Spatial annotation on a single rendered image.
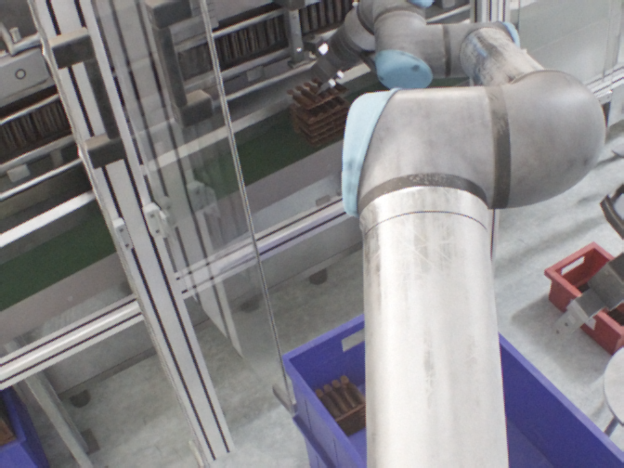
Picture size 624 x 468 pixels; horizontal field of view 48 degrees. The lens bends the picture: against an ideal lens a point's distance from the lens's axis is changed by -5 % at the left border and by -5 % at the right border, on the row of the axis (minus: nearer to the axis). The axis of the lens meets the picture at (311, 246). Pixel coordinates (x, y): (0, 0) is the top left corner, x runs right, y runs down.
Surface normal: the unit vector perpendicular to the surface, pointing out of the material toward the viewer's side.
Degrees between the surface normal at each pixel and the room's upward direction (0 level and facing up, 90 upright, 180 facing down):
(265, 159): 2
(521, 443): 0
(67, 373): 90
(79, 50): 90
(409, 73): 117
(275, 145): 2
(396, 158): 32
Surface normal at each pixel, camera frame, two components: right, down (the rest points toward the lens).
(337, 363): 0.50, 0.54
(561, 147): 0.42, 0.17
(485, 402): 0.54, -0.37
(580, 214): -0.11, -0.73
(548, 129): 0.25, -0.14
